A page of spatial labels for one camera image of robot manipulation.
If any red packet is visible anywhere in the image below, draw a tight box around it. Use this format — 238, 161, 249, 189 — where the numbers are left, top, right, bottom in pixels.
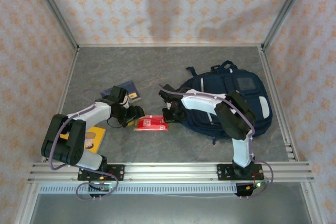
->
133, 114, 169, 132

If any navy blue backpack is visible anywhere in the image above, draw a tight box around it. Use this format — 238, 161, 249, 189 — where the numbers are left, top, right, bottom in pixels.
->
177, 60, 274, 145

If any dark blue book yellow label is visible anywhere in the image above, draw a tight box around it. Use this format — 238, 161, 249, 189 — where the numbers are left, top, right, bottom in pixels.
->
101, 80, 142, 104

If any small black controller board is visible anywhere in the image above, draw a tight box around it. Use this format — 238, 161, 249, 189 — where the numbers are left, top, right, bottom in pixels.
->
88, 183, 117, 199
235, 180, 270, 198

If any grey metal panel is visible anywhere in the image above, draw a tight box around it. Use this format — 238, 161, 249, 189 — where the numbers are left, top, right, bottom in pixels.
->
30, 194, 313, 224

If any aluminium front rail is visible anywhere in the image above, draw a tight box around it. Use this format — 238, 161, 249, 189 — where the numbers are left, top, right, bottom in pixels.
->
27, 161, 315, 184

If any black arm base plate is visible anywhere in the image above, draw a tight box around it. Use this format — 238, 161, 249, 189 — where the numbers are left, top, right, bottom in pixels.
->
77, 164, 125, 182
217, 163, 264, 182

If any aluminium side rail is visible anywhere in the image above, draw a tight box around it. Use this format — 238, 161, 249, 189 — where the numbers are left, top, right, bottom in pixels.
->
41, 48, 79, 162
258, 47, 300, 162

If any aluminium back rail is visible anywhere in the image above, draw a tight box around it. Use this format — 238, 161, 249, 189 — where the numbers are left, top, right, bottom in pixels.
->
77, 43, 264, 49

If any white slotted cable duct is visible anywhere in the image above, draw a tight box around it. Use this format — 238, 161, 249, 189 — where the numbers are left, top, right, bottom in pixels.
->
39, 184, 238, 195

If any aluminium frame post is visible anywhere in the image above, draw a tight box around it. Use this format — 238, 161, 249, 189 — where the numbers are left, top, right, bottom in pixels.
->
28, 0, 80, 51
261, 0, 313, 51

